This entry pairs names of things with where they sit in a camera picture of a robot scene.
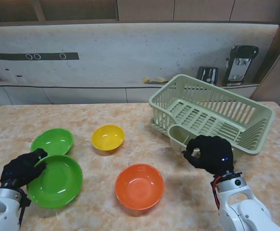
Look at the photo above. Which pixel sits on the black wall socket rail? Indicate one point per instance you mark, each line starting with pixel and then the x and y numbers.
pixel 15 56

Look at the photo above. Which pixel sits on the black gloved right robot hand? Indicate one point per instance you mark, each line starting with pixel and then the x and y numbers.
pixel 214 154

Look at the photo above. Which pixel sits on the white counter cabinet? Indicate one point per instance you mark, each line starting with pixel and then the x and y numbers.
pixel 82 95

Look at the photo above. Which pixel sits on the green plastic bowl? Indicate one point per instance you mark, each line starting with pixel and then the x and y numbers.
pixel 58 183
pixel 55 142

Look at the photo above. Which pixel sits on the yellow plastic bowl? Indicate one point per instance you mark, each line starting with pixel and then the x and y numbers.
pixel 107 137

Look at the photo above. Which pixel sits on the dark flat serving board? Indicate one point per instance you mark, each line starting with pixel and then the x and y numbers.
pixel 158 82

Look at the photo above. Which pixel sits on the black toaster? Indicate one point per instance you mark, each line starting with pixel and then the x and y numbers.
pixel 207 74

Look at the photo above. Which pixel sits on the small white box black mark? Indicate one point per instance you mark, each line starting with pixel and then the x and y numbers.
pixel 19 79
pixel 8 74

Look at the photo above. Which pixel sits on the orange plastic bowl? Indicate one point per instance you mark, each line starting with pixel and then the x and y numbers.
pixel 140 187

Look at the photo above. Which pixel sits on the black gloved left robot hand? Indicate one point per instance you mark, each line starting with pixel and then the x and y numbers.
pixel 19 168

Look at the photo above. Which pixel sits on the small yellow food piece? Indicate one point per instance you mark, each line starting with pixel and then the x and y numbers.
pixel 146 79
pixel 161 79

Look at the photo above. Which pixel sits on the black silver coffee machine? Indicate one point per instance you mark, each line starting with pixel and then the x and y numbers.
pixel 241 65

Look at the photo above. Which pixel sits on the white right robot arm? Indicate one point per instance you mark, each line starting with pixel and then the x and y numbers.
pixel 233 192

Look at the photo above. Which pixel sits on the light green plastic dish rack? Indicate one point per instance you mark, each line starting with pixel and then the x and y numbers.
pixel 176 139

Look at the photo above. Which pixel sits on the brown wooden side panel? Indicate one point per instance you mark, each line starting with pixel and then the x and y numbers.
pixel 274 72

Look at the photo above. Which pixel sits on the wooden wall cabinet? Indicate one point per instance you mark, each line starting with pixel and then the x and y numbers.
pixel 144 9

